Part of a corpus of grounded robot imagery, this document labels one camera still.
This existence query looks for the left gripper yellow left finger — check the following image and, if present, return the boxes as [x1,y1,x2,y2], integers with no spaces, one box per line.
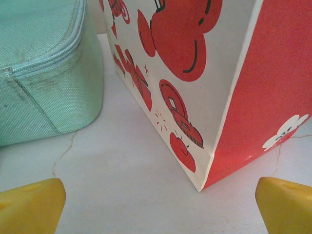
[0,177,67,234]

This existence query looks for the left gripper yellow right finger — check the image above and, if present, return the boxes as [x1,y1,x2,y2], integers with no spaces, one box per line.
[254,176,312,234]

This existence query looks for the red white paper bag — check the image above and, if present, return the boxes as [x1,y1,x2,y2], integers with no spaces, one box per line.
[98,0,312,193]

